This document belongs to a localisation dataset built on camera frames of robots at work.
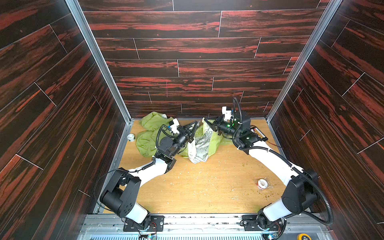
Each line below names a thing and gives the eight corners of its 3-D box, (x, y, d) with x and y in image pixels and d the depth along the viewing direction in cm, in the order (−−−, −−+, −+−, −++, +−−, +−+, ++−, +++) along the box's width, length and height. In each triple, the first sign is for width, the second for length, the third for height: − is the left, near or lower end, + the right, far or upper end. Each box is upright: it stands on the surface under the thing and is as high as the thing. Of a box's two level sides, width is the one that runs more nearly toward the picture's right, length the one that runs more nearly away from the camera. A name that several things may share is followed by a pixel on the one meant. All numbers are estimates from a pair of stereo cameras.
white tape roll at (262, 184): (257, 189, 87) (260, 187, 84) (255, 181, 90) (257, 179, 87) (266, 189, 87) (268, 187, 84) (264, 181, 90) (266, 179, 87)
